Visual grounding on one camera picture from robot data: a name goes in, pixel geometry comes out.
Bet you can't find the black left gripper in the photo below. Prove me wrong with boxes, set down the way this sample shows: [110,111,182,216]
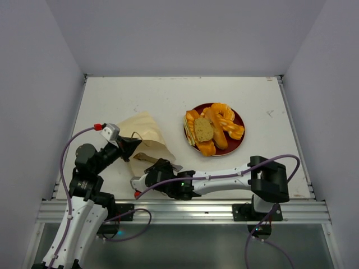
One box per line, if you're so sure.
[93,134,141,174]

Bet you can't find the metal tongs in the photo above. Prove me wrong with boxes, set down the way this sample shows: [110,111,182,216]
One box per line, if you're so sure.
[134,152,183,172]

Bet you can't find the white paper bag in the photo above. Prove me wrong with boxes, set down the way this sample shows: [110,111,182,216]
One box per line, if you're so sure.
[117,112,176,183]

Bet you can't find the fake triangle sandwich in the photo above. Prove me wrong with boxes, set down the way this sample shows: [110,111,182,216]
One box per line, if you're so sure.
[183,116,196,146]

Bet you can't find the fake braided orange bread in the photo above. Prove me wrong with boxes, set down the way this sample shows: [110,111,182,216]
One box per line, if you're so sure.
[185,110,216,156]

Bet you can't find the fake speckled bread slice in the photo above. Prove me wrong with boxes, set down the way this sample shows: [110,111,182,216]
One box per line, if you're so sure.
[194,117,214,142]

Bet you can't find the fake round bun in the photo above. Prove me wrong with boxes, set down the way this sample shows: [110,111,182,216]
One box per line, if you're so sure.
[205,108,228,150]

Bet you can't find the fake twisted glazed bread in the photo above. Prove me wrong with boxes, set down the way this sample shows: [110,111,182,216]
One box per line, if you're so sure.
[200,107,245,140]

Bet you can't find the fake orange ring donut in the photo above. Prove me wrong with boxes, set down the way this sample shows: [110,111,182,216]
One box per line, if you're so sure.
[211,103,235,121]

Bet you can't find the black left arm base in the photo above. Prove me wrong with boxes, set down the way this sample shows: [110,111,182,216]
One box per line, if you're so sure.
[97,203,135,239]

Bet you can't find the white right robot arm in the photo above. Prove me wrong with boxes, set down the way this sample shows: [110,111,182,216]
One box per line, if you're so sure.
[137,156,289,220]

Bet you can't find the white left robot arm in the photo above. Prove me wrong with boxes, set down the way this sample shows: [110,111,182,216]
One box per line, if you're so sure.
[32,136,141,268]

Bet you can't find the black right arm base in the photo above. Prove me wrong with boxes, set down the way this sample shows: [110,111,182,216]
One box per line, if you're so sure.
[232,202,283,240]

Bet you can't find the dark red round plate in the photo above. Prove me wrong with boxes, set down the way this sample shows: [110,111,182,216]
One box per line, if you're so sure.
[183,103,245,157]

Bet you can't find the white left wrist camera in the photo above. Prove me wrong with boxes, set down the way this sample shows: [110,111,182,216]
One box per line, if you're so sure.
[94,123,120,142]

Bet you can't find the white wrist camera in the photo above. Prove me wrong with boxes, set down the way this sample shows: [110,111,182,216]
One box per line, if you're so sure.
[130,174,148,200]
[94,123,120,142]

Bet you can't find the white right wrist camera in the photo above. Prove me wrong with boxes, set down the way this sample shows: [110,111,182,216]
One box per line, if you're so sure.
[130,174,148,200]

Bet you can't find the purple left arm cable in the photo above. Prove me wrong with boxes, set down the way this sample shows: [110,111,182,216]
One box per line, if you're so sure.
[47,126,153,269]

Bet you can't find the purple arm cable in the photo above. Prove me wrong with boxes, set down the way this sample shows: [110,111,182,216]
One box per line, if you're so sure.
[135,154,301,269]
[47,126,153,269]

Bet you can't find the aluminium mounting rail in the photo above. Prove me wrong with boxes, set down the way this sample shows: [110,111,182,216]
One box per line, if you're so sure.
[35,199,332,224]

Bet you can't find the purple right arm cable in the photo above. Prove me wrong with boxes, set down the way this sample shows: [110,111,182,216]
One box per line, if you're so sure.
[135,154,301,269]

